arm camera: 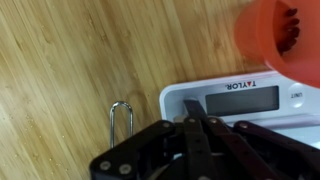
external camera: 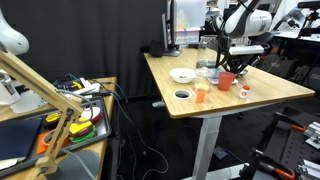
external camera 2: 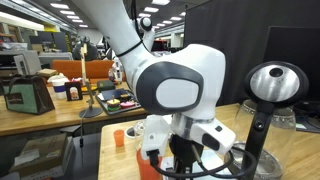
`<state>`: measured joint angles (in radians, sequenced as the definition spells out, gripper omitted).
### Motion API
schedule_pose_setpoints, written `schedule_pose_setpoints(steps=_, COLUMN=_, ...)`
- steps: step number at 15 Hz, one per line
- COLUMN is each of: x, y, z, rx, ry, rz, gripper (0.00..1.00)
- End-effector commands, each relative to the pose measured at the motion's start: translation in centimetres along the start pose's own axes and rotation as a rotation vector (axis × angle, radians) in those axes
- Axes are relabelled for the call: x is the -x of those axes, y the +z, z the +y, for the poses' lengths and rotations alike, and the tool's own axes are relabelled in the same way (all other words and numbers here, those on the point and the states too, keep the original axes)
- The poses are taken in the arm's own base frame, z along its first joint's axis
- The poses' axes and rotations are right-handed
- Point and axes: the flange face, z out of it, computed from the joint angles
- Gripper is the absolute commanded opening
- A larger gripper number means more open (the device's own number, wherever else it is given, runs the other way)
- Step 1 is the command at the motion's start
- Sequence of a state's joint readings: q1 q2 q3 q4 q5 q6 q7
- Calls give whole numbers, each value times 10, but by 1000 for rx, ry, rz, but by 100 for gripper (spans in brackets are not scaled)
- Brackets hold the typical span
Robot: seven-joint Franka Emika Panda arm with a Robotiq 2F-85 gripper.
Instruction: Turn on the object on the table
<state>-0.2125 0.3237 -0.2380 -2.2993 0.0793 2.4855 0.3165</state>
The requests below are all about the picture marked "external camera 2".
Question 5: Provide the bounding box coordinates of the white cup blue sleeve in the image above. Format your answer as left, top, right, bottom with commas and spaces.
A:
47, 73, 70, 100

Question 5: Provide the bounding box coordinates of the clear plastic cup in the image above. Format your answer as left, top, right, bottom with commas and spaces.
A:
132, 119, 148, 152

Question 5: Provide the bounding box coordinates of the small orange cup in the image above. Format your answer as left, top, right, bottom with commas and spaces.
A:
113, 129, 126, 148

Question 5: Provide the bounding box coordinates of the dark blue notebook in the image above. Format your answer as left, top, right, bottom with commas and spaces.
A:
99, 88, 128, 102

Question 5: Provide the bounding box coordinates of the green and brown bag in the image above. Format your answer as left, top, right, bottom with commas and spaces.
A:
2, 74, 56, 116

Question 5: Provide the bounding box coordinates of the dark green box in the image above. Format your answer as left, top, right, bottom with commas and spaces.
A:
96, 79, 117, 93

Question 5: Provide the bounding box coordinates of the toy burger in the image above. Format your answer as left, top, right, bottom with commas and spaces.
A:
106, 95, 122, 113

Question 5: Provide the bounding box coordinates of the yellow and black toy food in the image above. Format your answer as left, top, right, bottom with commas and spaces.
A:
118, 93, 132, 103

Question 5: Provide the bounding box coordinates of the cardboard box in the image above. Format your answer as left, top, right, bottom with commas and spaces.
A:
9, 132, 75, 180

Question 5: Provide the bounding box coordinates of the ceiling light panel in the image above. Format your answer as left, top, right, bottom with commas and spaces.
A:
58, 9, 77, 16
49, 2, 71, 10
151, 0, 171, 6

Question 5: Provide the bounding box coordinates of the red and white toy food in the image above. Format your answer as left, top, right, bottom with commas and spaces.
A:
119, 99, 137, 110

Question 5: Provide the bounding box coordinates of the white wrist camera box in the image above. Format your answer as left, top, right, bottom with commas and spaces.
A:
140, 114, 172, 162

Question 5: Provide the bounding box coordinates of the black curtain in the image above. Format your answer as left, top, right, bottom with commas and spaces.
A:
183, 0, 320, 107

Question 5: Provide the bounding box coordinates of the small dark photo frame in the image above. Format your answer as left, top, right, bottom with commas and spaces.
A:
64, 81, 84, 102

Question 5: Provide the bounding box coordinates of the glass kettle with black handle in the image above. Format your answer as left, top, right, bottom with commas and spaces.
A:
229, 60, 310, 180

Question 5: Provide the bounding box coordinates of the black computer monitor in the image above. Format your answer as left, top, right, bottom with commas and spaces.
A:
262, 25, 320, 103

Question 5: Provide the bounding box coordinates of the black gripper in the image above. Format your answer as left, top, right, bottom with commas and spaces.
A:
168, 133, 205, 169

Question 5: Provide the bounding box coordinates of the white kitchen scale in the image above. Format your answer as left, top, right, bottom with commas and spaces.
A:
159, 149, 235, 180

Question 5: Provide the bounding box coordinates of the orange sofa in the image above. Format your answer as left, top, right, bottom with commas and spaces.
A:
51, 59, 134, 85

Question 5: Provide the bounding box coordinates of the grey plastic tray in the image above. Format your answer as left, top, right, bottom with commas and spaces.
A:
95, 87, 143, 116

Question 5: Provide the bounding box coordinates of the large orange-red plastic cup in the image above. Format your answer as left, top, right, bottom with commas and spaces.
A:
135, 148, 164, 180

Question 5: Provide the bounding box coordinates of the thin stand cable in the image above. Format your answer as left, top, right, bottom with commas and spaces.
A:
78, 105, 92, 168

